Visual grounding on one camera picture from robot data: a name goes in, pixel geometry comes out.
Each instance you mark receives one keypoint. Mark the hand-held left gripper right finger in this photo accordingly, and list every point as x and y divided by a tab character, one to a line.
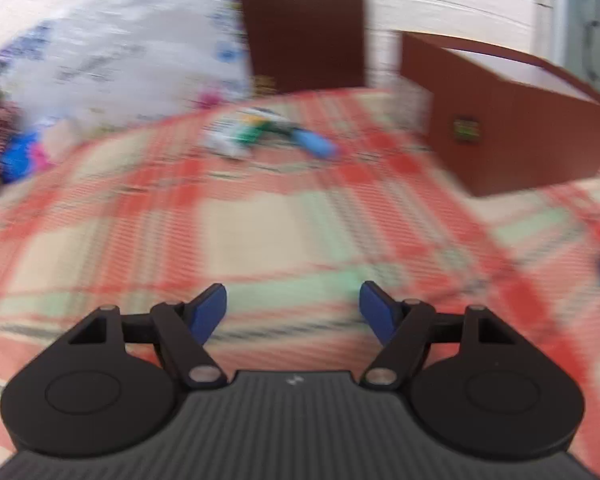
377	312

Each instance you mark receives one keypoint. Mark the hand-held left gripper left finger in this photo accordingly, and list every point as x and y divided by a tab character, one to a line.
207	312

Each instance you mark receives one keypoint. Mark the brown cardboard box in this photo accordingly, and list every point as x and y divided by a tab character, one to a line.
520	135

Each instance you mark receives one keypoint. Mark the red plaid blanket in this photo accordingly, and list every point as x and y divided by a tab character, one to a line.
280	235

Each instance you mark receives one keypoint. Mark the blue tube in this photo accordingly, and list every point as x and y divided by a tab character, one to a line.
316	143

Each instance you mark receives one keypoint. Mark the blue and pink toy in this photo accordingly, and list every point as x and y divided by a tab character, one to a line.
22	155

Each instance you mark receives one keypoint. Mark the pale patterned curtain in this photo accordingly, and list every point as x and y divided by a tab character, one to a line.
585	20

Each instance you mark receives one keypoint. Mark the white blue printed bag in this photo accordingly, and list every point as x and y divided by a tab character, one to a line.
120	50

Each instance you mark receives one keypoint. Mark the brown wooden chair back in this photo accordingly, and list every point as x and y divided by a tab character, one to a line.
305	25

